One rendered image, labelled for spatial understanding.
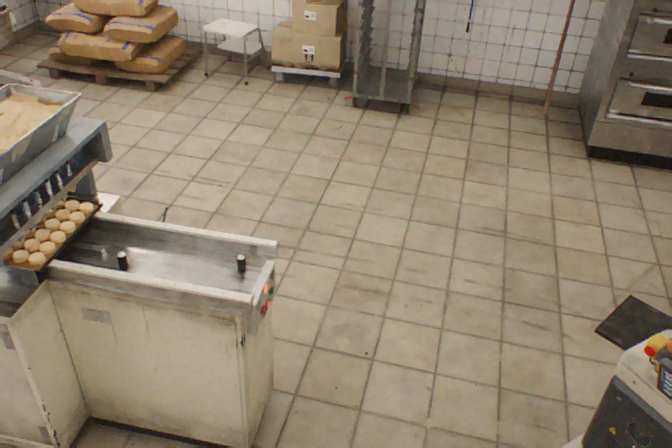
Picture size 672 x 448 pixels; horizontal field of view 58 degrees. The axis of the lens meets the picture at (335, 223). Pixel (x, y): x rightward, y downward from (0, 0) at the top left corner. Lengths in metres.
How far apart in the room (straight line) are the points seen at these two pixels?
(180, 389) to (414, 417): 1.04
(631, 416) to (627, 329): 1.29
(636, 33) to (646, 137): 0.79
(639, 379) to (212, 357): 1.40
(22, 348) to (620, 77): 4.00
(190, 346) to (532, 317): 1.90
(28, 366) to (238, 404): 0.73
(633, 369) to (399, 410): 1.08
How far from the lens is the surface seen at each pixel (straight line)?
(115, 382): 2.54
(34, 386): 2.42
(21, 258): 2.27
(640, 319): 3.62
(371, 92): 5.19
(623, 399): 2.28
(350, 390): 2.88
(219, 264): 2.20
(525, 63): 5.73
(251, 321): 2.09
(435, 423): 2.82
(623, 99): 4.79
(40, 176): 2.17
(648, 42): 4.67
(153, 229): 2.33
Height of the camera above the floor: 2.25
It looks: 36 degrees down
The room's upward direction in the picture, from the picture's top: 3 degrees clockwise
